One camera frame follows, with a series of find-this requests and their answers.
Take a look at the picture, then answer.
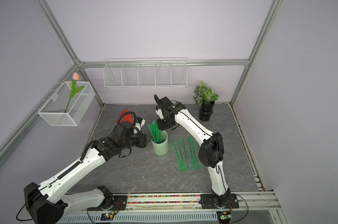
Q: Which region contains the red work glove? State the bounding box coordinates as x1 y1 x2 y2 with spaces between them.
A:
119 109 134 123

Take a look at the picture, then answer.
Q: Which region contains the green plant in black pot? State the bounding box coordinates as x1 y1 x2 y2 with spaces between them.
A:
193 81 219 121

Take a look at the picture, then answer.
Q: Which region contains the light green metal cup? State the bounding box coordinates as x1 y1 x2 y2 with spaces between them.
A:
151 131 169 155

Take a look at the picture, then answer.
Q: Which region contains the pink artificial tulip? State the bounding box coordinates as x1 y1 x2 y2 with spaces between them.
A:
64 72 84 113

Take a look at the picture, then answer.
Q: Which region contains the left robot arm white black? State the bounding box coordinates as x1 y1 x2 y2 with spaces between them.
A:
24 121 151 224

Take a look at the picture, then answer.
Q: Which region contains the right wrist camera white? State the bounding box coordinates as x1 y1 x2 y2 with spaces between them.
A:
156 108 164 120

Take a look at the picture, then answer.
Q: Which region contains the white vented cable duct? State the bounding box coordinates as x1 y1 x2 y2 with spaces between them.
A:
58 211 218 224

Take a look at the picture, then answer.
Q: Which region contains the aluminium front rail frame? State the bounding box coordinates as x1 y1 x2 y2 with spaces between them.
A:
73 191 287 224

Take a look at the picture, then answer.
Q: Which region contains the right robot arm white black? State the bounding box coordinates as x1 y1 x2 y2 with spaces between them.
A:
154 94 231 207

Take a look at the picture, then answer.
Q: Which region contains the white wire wall shelf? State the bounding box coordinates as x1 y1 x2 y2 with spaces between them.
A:
103 57 188 89

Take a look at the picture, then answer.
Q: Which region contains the green straw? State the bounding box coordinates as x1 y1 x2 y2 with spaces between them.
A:
171 139 183 171
177 139 185 172
182 137 189 169
195 140 205 168
188 137 198 170

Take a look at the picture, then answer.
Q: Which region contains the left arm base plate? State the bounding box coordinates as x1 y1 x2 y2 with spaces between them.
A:
88 195 128 211

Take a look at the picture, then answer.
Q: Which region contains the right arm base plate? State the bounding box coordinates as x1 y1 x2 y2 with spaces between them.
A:
199 194 239 209

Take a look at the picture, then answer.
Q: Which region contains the white mesh side basket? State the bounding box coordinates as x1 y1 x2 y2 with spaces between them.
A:
37 81 95 127

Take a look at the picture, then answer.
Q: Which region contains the bundle of green wrapped straws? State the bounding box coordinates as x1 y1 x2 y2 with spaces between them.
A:
148 121 162 144

